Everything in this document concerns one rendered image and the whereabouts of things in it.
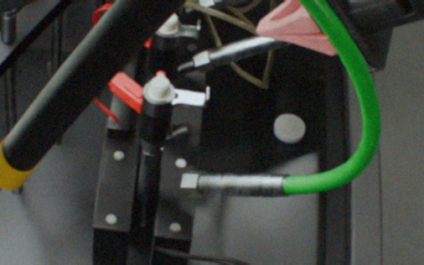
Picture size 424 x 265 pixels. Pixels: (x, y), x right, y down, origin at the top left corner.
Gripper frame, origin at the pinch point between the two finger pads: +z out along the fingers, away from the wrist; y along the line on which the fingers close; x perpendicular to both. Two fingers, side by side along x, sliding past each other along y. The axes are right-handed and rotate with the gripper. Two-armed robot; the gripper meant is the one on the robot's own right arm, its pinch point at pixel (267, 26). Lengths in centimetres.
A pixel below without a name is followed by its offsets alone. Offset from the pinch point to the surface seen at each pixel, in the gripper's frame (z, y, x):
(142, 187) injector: 22.2, -11.4, 2.8
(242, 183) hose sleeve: 2.5, -5.5, 11.4
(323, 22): -13.1, 6.9, 12.0
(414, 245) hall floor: 58, -116, -71
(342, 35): -13.6, 5.4, 11.9
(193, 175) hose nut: 7.1, -4.5, 10.4
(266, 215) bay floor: 25.3, -31.9, -10.4
